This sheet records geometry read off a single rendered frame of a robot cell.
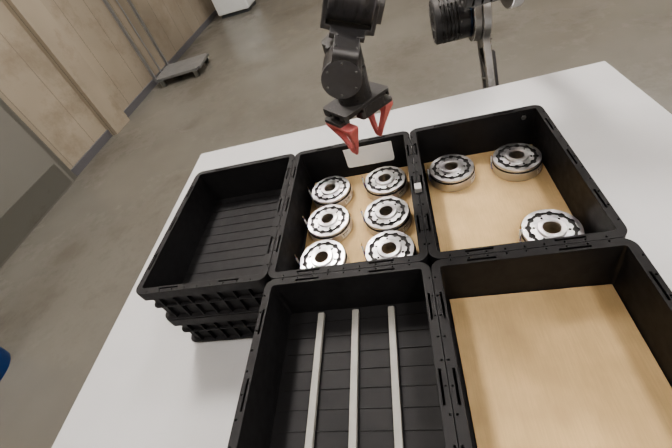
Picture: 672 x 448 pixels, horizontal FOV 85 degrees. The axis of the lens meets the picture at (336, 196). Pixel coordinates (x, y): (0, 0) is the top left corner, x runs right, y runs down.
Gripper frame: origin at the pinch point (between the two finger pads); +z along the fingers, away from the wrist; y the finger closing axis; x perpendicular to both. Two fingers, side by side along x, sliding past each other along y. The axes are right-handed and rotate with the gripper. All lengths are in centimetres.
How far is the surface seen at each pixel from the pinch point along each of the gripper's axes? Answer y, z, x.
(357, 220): -3.6, 23.6, 6.7
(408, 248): -4.1, 20.4, -10.3
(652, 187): 52, 36, -34
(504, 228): 12.8, 23.3, -20.5
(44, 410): -135, 108, 115
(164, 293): -45, 14, 17
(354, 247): -9.6, 23.5, 1.3
